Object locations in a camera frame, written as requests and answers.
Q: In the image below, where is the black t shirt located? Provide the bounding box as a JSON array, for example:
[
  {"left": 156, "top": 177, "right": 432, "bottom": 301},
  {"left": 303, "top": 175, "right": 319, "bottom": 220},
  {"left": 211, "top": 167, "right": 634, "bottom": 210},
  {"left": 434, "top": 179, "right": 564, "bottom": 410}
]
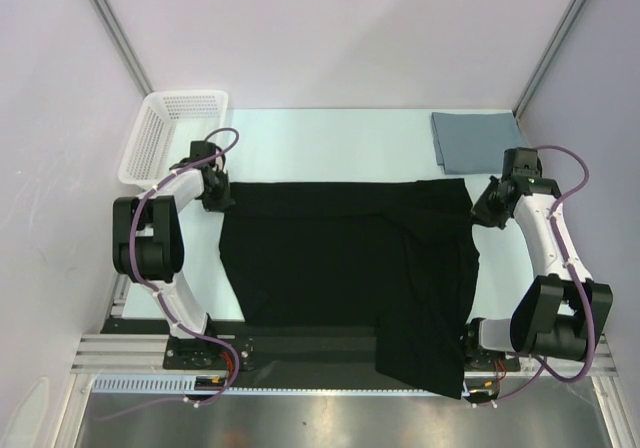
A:
[{"left": 219, "top": 178, "right": 479, "bottom": 399}]

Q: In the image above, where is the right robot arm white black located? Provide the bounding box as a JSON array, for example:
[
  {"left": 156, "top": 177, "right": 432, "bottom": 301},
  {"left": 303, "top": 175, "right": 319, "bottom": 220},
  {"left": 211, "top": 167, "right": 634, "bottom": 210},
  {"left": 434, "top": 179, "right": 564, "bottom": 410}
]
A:
[{"left": 461, "top": 176, "right": 613, "bottom": 369}]

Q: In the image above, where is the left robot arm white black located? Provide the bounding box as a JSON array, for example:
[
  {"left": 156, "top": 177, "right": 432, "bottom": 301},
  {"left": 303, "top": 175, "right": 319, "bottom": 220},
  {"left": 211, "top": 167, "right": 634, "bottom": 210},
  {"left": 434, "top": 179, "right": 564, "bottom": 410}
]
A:
[{"left": 112, "top": 167, "right": 237, "bottom": 370}]

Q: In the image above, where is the folded grey-blue t shirt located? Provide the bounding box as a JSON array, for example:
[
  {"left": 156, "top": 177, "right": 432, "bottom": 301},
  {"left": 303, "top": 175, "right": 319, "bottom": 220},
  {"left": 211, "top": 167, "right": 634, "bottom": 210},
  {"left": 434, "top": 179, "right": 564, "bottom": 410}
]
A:
[{"left": 431, "top": 112, "right": 527, "bottom": 175}]

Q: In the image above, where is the white plastic basket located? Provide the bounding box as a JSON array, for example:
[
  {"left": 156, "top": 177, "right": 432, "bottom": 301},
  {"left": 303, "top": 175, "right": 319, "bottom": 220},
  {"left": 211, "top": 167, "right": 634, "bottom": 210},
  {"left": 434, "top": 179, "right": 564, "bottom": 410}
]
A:
[{"left": 118, "top": 89, "right": 229, "bottom": 190}]

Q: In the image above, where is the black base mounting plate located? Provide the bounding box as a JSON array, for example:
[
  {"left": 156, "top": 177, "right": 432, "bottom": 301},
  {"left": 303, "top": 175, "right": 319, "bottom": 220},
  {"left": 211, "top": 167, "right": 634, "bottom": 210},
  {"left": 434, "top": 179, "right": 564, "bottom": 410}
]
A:
[{"left": 101, "top": 318, "right": 500, "bottom": 396}]

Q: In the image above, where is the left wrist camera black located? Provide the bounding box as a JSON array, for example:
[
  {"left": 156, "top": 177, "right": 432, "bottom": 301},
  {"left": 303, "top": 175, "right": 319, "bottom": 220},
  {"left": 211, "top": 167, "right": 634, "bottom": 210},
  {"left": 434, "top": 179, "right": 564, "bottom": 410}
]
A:
[{"left": 170, "top": 141, "right": 226, "bottom": 171}]

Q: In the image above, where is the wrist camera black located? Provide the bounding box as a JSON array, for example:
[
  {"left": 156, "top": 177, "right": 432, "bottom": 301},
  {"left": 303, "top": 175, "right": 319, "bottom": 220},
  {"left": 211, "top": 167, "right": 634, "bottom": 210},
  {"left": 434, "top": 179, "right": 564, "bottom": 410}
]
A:
[
  {"left": 501, "top": 147, "right": 543, "bottom": 181},
  {"left": 170, "top": 141, "right": 226, "bottom": 171}
]

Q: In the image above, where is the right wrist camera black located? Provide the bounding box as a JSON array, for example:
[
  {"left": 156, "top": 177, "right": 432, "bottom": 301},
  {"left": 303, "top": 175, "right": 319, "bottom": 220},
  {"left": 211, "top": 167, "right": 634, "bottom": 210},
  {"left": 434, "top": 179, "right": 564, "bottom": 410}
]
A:
[{"left": 501, "top": 147, "right": 543, "bottom": 181}]

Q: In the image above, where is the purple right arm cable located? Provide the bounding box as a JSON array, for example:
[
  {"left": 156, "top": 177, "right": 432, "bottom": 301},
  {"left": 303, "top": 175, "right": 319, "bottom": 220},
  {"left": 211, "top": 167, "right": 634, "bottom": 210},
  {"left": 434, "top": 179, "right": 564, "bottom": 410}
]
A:
[{"left": 467, "top": 145, "right": 599, "bottom": 410}]

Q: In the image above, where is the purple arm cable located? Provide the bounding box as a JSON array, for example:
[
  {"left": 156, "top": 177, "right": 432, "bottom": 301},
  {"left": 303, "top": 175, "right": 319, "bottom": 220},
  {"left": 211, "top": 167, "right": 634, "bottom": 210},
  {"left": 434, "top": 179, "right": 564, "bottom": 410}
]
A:
[
  {"left": 467, "top": 145, "right": 599, "bottom": 410},
  {"left": 127, "top": 127, "right": 245, "bottom": 409}
]

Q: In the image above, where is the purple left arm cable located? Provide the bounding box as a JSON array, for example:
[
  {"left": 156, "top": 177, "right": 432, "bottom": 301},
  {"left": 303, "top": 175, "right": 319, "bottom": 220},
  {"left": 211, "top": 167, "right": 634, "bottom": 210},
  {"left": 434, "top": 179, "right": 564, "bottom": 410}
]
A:
[{"left": 127, "top": 127, "right": 245, "bottom": 409}]

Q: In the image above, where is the aluminium frame rail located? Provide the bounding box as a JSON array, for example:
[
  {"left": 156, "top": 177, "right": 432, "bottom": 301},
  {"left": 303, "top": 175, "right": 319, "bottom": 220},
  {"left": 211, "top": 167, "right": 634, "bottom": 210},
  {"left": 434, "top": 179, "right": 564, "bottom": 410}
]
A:
[{"left": 69, "top": 332, "right": 614, "bottom": 375}]

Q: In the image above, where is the white slotted cable duct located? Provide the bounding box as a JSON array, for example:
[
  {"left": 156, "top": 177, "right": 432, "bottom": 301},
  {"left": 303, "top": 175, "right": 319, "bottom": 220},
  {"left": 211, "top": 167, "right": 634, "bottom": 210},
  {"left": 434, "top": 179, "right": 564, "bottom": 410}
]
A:
[{"left": 92, "top": 371, "right": 501, "bottom": 397}]

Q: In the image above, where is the left aluminium corner post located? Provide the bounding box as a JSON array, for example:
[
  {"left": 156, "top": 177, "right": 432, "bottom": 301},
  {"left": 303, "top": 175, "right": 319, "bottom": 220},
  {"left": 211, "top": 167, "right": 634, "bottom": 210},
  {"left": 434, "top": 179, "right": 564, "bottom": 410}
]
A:
[{"left": 89, "top": 0, "right": 154, "bottom": 97}]

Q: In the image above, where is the aluminium corner post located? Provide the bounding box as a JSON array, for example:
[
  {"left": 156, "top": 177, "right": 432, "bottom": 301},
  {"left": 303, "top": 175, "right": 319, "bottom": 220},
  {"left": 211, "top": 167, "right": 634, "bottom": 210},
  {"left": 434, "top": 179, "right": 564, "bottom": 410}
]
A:
[
  {"left": 512, "top": 0, "right": 589, "bottom": 122},
  {"left": 89, "top": 0, "right": 154, "bottom": 97}
]

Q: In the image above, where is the right aluminium corner post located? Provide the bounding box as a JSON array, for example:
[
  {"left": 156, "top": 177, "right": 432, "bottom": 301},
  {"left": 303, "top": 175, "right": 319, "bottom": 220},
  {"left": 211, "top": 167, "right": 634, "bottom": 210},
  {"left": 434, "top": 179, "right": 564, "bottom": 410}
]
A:
[{"left": 512, "top": 0, "right": 589, "bottom": 122}]

